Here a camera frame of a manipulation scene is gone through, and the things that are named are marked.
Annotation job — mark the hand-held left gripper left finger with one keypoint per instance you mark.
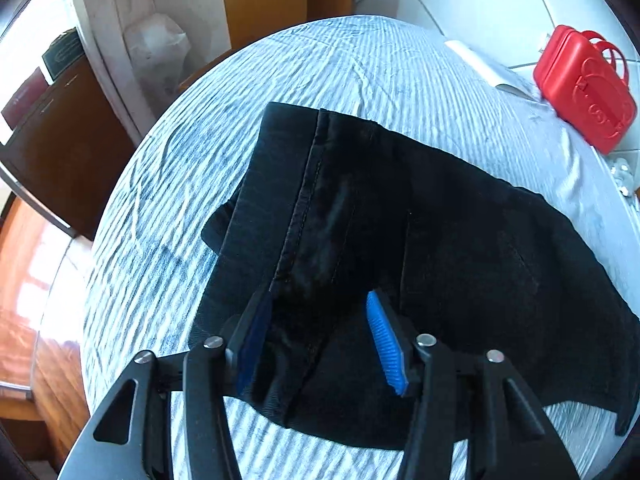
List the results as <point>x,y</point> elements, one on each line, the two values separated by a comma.
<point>255,340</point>

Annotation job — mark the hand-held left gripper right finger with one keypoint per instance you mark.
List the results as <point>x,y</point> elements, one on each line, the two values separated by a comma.
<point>385,340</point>

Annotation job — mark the black pants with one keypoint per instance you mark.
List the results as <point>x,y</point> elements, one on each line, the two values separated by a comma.
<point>450,235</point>

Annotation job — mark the dark wooden cabinet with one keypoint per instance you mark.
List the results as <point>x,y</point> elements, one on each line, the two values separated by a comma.
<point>60,150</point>

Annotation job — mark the grey plush toy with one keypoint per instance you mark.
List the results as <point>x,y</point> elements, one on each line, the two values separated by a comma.
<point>622,175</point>

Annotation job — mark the white booklet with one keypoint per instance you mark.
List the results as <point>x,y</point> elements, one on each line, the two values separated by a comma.
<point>480,62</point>

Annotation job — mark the white plastic bag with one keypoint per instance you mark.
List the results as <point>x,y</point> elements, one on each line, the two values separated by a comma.
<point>155,50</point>

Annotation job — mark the red bear-embossed carry case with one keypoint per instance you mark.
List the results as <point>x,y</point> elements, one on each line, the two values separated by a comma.
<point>575,90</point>

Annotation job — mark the dark box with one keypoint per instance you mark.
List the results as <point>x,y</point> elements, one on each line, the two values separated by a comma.
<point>61,54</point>

